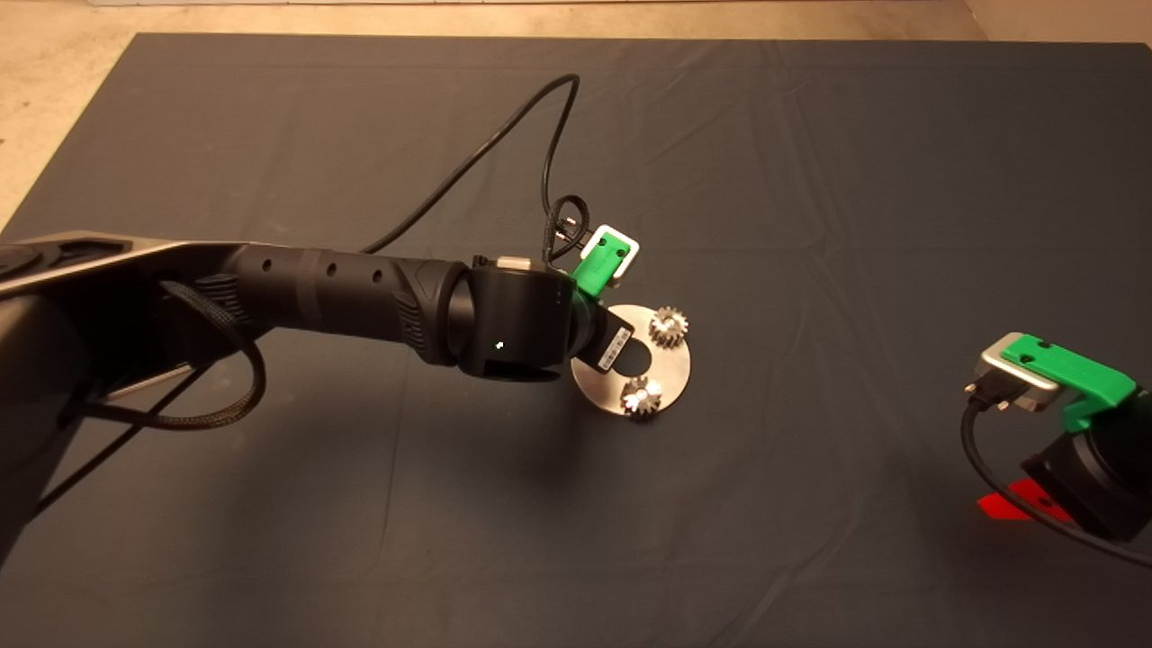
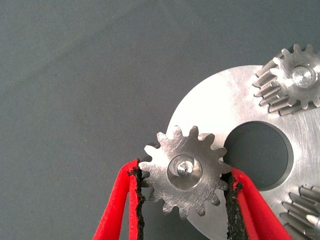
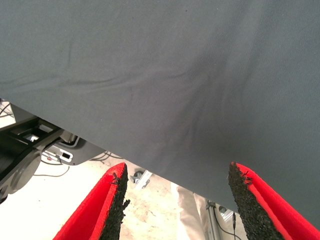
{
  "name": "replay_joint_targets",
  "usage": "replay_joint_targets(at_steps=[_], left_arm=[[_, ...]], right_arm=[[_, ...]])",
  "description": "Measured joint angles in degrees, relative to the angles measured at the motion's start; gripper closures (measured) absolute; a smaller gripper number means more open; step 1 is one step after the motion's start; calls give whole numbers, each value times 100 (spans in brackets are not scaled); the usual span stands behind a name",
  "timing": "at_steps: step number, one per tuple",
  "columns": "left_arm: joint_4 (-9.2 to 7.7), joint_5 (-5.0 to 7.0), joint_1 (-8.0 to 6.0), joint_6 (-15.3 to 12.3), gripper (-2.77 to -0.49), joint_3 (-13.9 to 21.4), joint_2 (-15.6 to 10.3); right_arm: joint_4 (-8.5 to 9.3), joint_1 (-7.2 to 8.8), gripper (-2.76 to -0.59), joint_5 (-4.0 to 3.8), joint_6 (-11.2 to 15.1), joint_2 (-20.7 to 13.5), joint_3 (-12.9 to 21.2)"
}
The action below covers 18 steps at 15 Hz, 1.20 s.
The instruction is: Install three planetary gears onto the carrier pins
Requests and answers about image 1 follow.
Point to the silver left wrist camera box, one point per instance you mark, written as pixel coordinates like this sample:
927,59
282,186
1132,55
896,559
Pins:
630,255

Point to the round metal carrier plate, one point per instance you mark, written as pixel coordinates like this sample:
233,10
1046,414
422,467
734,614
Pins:
670,378

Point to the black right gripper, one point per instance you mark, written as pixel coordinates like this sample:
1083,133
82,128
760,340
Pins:
1111,477

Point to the dark steel planetary gear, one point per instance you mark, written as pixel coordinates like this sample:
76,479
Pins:
669,331
643,400

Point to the dark grey table cloth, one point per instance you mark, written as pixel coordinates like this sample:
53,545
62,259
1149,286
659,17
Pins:
720,180

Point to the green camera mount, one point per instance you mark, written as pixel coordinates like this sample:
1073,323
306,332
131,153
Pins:
1071,369
598,263

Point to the green left camera mount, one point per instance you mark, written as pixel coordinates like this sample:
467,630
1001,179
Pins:
598,263

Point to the green right camera mount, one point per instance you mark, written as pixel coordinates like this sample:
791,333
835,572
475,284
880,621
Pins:
1071,369

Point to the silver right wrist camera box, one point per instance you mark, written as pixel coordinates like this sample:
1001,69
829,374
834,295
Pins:
1012,387

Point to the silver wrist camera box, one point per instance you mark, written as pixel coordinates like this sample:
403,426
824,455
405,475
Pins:
1012,387
630,255

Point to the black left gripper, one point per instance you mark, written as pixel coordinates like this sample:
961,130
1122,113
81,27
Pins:
607,340

